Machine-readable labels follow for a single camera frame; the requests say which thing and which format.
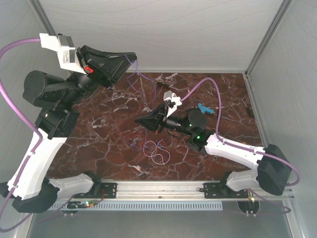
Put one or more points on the small circuit board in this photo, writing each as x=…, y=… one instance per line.
x=90, y=203

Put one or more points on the left black mount plate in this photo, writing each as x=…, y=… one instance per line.
x=105, y=190

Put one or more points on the small black screwdriver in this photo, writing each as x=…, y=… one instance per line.
x=249, y=110

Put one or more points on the right black mount plate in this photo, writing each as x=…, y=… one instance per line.
x=212, y=190

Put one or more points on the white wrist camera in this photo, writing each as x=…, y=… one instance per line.
x=172, y=101
x=65, y=50

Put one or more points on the blue toy drill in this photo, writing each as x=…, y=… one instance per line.
x=205, y=109

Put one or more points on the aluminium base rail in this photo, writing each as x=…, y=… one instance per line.
x=187, y=190

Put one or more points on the black yellow screwdriver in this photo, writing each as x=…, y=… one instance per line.
x=162, y=84

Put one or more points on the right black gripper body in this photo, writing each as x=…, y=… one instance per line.
x=174, y=123

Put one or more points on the black mount plate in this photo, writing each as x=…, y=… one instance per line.
x=105, y=190
x=212, y=190

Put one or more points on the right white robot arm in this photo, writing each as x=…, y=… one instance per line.
x=267, y=166

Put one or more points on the grey slotted cable duct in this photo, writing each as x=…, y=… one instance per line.
x=157, y=206

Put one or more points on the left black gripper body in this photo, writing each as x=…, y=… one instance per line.
x=84, y=85

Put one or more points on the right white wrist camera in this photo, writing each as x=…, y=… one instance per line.
x=172, y=101

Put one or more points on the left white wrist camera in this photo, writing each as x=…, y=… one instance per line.
x=65, y=50

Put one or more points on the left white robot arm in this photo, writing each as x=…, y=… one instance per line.
x=30, y=189

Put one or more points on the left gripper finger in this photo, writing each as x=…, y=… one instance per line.
x=108, y=69
x=90, y=54

